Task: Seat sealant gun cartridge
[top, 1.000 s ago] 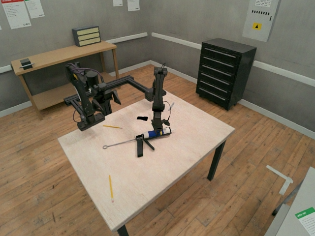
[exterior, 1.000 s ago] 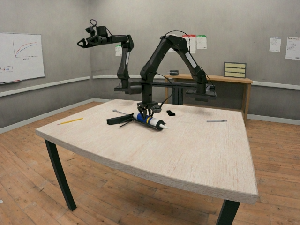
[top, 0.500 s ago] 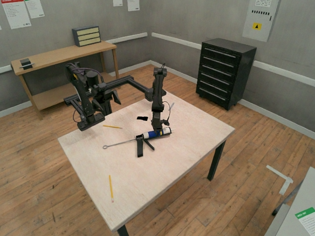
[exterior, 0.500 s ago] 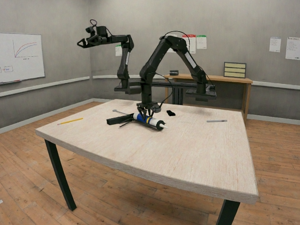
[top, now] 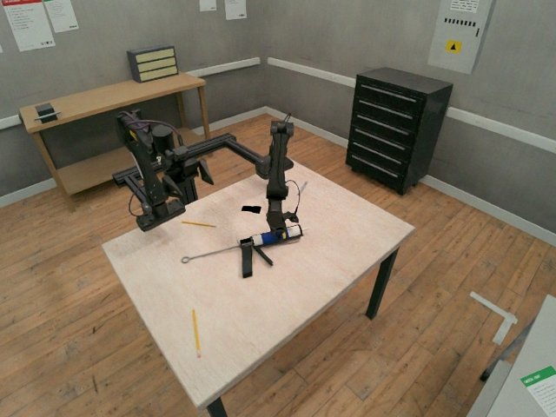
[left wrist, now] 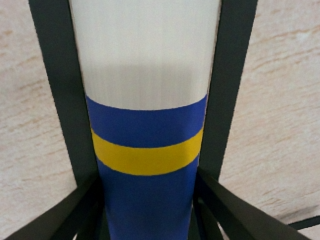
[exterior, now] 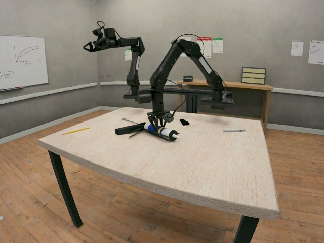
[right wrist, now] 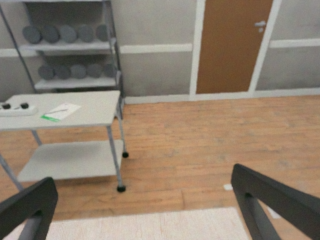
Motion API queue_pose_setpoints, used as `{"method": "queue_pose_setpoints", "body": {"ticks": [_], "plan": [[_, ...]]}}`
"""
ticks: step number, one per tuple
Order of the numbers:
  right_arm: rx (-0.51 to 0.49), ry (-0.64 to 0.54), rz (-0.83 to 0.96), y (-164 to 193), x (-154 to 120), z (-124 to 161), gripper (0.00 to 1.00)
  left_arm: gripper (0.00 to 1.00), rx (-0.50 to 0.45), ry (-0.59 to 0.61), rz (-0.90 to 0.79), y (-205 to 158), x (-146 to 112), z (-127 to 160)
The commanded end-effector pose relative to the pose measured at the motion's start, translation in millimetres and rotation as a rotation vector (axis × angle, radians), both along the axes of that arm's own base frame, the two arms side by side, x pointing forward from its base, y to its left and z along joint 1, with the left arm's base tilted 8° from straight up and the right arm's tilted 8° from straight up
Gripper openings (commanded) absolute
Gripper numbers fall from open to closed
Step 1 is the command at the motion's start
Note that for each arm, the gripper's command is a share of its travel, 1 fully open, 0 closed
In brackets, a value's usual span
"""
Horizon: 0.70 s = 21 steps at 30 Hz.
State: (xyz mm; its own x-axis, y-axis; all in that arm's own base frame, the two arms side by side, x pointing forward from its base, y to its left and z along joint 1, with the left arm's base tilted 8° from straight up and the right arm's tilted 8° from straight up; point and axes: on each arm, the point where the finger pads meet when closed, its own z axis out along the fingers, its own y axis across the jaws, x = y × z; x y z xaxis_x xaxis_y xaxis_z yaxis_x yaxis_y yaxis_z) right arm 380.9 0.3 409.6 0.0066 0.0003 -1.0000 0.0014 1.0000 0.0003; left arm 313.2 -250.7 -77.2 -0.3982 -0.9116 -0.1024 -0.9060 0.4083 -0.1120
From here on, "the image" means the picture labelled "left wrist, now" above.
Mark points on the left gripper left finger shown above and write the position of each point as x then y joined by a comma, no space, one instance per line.
63,220

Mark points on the white and blue sealant cartridge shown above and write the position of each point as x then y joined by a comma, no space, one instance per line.
146,67

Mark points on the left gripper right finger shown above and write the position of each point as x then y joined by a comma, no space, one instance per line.
240,220

